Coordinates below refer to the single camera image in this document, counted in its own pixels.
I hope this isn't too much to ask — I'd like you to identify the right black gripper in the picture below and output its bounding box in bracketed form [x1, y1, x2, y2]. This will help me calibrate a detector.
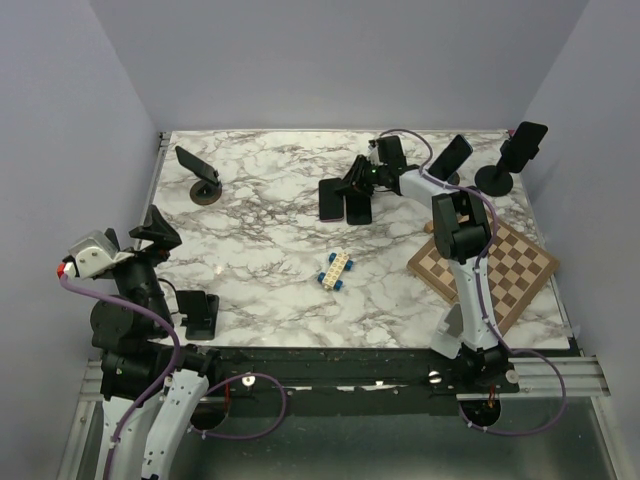
[335, 155, 388, 200]

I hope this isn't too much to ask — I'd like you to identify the black smartphone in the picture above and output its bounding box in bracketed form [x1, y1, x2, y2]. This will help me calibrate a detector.
[345, 194, 372, 226]

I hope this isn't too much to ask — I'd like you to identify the black phone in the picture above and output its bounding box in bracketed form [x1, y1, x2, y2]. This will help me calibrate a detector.
[508, 121, 548, 173]
[318, 178, 345, 222]
[175, 146, 219, 183]

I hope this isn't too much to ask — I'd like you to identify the blue-edged phone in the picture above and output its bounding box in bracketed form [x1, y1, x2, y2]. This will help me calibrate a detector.
[428, 134, 473, 181]

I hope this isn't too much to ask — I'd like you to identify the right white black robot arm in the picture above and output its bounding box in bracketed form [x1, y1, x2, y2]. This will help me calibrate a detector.
[337, 135, 509, 392]

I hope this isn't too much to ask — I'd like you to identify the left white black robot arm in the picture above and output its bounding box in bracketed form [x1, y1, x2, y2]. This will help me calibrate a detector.
[90, 206, 222, 479]

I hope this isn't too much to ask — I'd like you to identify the round wooden base stand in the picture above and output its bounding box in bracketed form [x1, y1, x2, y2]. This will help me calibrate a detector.
[189, 180, 222, 206]

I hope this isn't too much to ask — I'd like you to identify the round wooden stand right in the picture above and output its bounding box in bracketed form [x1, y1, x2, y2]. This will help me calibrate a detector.
[446, 172, 460, 186]

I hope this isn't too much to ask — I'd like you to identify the black folding phone stand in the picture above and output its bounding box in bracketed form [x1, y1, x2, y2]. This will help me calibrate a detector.
[176, 290, 220, 340]

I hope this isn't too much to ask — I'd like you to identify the black pole phone stand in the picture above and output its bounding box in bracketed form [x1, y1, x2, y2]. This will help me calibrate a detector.
[475, 140, 519, 197]

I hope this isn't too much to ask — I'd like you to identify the black phone on pole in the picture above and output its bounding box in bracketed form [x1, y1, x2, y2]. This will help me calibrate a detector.
[508, 121, 548, 173]

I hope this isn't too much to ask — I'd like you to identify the white plastic phone stand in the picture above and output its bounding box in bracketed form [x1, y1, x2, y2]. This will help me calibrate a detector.
[430, 303, 463, 359]

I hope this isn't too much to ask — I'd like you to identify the toy brick car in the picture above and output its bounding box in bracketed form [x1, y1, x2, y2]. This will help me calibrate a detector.
[317, 252, 354, 291]

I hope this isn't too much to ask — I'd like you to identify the wooden chessboard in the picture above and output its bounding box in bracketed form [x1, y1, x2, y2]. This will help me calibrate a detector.
[407, 221, 559, 333]

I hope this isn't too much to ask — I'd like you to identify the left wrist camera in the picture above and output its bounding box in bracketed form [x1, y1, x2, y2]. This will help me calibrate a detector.
[57, 230, 133, 279]

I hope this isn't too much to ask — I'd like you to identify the aluminium frame rail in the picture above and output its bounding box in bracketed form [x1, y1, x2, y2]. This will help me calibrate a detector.
[74, 130, 614, 401]

